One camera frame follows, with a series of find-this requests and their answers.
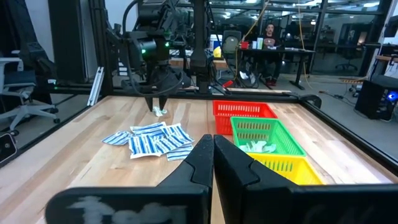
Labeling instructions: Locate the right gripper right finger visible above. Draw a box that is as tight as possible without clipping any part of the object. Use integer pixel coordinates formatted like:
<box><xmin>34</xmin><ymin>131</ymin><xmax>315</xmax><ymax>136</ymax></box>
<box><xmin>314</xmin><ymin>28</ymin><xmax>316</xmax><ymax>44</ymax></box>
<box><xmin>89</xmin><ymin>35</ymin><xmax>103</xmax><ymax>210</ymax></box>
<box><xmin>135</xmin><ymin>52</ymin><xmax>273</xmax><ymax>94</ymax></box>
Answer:
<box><xmin>213</xmin><ymin>134</ymin><xmax>398</xmax><ymax>224</ymax></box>

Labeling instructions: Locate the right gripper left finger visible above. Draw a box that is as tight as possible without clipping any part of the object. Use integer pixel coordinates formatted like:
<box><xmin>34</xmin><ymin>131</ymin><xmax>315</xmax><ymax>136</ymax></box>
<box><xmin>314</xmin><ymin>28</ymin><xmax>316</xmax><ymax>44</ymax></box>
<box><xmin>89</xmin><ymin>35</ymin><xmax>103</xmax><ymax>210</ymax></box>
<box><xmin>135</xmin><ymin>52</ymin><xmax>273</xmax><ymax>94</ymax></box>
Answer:
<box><xmin>45</xmin><ymin>134</ymin><xmax>215</xmax><ymax>224</ymax></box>

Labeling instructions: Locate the blue striped bandage wrapper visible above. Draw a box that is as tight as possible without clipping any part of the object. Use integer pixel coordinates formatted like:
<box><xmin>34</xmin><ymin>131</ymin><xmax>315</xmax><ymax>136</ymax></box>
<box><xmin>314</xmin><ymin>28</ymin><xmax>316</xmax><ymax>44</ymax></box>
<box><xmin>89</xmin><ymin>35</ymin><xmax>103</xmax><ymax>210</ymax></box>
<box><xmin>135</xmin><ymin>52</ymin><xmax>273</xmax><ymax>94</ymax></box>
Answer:
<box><xmin>101</xmin><ymin>130</ymin><xmax>134</xmax><ymax>146</ymax></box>
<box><xmin>129</xmin><ymin>121</ymin><xmax>167</xmax><ymax>136</ymax></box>
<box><xmin>129</xmin><ymin>134</ymin><xmax>163</xmax><ymax>159</ymax></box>
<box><xmin>161</xmin><ymin>123</ymin><xmax>194</xmax><ymax>144</ymax></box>
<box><xmin>166</xmin><ymin>143</ymin><xmax>193</xmax><ymax>162</ymax></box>

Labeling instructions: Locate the wooden background table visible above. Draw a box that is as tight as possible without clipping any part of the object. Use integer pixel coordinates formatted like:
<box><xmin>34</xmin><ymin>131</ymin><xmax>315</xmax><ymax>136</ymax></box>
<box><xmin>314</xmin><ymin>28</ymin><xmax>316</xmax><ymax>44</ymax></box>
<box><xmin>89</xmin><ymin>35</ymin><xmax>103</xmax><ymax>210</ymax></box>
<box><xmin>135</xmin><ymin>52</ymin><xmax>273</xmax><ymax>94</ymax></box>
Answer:
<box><xmin>169</xmin><ymin>57</ymin><xmax>229</xmax><ymax>71</ymax></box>

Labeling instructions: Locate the yellow plastic basket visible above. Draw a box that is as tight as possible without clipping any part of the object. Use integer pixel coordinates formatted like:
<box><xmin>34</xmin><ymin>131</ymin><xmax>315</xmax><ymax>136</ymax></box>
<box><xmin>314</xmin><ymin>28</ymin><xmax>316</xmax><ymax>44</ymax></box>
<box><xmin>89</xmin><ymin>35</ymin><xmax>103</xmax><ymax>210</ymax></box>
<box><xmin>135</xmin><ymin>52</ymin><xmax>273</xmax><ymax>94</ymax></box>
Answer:
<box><xmin>248</xmin><ymin>152</ymin><xmax>324</xmax><ymax>187</ymax></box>

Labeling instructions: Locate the silver aluminium extrusion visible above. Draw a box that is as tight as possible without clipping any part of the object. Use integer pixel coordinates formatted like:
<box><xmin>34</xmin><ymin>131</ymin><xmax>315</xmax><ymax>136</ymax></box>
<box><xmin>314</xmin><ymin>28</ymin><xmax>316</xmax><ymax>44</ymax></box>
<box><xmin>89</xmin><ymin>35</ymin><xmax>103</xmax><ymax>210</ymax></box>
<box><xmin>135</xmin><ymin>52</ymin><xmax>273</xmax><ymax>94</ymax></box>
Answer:
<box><xmin>86</xmin><ymin>67</ymin><xmax>105</xmax><ymax>106</ymax></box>

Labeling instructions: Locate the white bucket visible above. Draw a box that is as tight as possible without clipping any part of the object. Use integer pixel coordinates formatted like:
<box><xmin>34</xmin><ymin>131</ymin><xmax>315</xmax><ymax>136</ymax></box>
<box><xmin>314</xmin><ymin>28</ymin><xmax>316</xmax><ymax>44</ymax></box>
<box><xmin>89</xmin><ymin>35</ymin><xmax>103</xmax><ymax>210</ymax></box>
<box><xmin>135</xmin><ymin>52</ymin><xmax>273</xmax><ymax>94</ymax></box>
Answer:
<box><xmin>210</xmin><ymin>34</ymin><xmax>223</xmax><ymax>58</ymax></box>

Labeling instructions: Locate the green plastic basket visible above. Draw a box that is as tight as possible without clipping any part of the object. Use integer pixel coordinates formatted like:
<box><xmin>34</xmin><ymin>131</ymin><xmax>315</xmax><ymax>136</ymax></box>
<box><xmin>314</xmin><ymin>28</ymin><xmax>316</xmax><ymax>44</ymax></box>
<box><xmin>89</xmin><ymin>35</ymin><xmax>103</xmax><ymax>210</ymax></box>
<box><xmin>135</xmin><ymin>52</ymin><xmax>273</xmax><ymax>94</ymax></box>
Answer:
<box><xmin>229</xmin><ymin>116</ymin><xmax>307</xmax><ymax>157</ymax></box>

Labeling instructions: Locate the red plastic basket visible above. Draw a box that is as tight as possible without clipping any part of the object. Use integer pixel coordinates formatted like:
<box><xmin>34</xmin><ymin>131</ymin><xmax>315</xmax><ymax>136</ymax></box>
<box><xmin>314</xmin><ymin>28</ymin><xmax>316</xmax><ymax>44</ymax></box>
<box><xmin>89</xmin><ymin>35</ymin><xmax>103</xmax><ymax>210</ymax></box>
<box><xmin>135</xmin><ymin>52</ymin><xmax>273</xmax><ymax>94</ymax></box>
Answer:
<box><xmin>212</xmin><ymin>100</ymin><xmax>278</xmax><ymax>136</ymax></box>

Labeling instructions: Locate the black pillar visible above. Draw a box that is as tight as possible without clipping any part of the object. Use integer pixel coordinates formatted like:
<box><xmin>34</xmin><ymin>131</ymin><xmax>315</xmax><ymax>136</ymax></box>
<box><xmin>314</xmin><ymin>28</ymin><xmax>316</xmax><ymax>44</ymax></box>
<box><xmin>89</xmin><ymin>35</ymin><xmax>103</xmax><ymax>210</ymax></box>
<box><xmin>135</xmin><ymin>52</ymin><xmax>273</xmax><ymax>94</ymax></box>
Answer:
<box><xmin>48</xmin><ymin>0</ymin><xmax>88</xmax><ymax>83</ymax></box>

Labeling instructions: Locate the person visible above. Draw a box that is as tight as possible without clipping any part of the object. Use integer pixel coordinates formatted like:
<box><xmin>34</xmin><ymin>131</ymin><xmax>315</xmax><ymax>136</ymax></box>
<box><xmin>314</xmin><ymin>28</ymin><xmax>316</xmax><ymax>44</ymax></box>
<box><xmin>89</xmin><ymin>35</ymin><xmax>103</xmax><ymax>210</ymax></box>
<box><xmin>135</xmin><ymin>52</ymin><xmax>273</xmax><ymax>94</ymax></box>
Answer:
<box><xmin>260</xmin><ymin>23</ymin><xmax>283</xmax><ymax>87</ymax></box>

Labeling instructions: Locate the black desk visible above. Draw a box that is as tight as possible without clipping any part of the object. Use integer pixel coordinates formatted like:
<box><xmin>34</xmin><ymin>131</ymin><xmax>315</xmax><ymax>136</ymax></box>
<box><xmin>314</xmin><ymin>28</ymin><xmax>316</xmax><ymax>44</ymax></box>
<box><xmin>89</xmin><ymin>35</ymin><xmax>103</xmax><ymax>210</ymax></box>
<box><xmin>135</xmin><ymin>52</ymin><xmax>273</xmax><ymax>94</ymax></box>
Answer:
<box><xmin>239</xmin><ymin>48</ymin><xmax>317</xmax><ymax>91</ymax></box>

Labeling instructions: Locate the grey-white office chair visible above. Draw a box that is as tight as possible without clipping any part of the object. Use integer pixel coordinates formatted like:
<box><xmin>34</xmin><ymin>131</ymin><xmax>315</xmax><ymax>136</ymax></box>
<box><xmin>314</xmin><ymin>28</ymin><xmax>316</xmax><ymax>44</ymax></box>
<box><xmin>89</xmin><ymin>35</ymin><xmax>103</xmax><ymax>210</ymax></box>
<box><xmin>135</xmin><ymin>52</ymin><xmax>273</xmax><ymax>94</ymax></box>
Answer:
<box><xmin>0</xmin><ymin>57</ymin><xmax>60</xmax><ymax>133</ymax></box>

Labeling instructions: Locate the black computer tower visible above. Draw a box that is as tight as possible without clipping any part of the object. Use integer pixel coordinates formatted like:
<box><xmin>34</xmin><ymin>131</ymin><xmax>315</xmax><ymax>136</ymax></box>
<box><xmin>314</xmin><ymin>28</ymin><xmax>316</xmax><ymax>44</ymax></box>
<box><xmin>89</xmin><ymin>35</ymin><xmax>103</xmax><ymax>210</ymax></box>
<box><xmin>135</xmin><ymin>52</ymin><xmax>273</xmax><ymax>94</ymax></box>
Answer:
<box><xmin>354</xmin><ymin>74</ymin><xmax>398</xmax><ymax>121</ymax></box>

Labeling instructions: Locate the wooden-topped side desk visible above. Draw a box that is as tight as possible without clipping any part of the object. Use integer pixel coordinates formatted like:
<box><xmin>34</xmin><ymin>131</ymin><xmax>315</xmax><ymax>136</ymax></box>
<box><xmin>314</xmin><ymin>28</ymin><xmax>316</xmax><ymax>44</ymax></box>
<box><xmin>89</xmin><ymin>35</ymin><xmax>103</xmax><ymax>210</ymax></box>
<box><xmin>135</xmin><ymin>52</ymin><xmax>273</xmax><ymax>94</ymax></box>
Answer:
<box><xmin>374</xmin><ymin>55</ymin><xmax>398</xmax><ymax>78</ymax></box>

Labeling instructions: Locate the yellow hanging cable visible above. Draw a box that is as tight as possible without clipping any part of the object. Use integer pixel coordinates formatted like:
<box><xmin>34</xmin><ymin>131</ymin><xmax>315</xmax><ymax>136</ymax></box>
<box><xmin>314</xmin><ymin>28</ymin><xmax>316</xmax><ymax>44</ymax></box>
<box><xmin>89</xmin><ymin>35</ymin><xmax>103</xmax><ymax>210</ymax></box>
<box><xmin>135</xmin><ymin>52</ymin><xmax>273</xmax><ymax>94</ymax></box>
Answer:
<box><xmin>297</xmin><ymin>0</ymin><xmax>313</xmax><ymax>90</ymax></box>

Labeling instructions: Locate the small black camera box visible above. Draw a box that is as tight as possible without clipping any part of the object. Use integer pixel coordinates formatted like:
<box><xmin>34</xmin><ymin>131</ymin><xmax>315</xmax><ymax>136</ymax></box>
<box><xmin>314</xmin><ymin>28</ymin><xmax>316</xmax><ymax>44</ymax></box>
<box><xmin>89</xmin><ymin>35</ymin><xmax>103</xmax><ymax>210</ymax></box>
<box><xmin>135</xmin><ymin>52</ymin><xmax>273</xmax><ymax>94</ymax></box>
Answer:
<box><xmin>0</xmin><ymin>133</ymin><xmax>18</xmax><ymax>164</ymax></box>

